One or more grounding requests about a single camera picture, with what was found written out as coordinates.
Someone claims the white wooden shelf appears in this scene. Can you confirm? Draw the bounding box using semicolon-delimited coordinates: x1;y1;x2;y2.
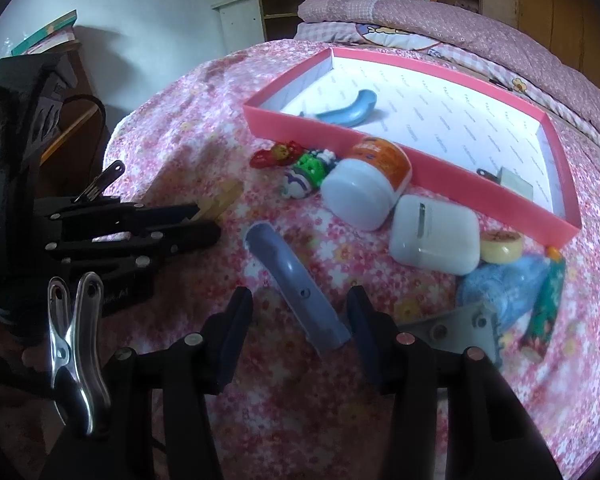
211;0;326;56

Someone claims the pink folded quilt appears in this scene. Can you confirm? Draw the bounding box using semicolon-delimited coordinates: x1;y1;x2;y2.
297;0;600;153

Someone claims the white charger plug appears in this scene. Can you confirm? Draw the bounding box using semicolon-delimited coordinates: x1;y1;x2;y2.
477;165;536;198

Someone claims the white earbuds case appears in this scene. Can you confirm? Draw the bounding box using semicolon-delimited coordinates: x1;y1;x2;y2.
390;195;482;276

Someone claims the green and white toy figure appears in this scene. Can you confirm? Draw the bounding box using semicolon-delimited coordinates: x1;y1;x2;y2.
283;149;338;200

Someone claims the wooden wardrobe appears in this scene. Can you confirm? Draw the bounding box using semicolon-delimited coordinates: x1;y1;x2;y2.
480;0;600;96

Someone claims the silver metal spring clamp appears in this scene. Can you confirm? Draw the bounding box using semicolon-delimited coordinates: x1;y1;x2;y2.
47;272;112;436

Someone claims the white bottle with orange label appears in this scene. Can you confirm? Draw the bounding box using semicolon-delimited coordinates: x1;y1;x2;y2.
321;137;413;232

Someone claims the blue wrapped packet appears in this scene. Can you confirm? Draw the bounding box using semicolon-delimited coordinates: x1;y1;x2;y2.
456;255;551;336

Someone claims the blue-grey curved plastic piece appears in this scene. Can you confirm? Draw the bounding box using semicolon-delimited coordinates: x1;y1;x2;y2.
243;221;353;357

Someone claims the blue curved plastic handle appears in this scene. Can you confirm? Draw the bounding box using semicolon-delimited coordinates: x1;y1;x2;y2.
314;89;378;128

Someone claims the person's left hand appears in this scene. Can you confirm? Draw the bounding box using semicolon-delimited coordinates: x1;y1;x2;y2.
7;342;51;373

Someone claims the black cable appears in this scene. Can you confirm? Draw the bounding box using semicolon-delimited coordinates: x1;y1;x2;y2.
62;95;108;173

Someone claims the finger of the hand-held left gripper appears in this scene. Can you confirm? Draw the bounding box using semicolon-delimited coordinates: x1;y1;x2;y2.
44;222;223;268
34;199;202;228

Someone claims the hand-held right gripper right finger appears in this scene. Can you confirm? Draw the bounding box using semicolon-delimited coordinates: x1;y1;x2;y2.
346;285;563;480

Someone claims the pink cardboard box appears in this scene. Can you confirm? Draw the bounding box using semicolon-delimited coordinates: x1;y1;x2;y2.
243;46;581;248

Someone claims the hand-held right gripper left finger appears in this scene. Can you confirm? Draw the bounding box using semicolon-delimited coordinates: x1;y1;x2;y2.
40;287;255;480

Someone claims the red toy figure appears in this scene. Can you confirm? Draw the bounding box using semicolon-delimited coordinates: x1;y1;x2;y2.
250;141;303;170

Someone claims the green book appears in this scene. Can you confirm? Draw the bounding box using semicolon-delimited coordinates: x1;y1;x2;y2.
11;10;78;56

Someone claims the cartoon printed bed sheet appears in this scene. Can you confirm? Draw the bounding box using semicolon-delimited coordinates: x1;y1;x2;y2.
350;22;533;96

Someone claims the grey metal hinge plate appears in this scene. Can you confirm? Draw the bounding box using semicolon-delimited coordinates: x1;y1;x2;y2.
397;302;503;367

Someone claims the green printed lighter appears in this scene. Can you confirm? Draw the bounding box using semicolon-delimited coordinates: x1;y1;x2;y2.
522;246;567;361

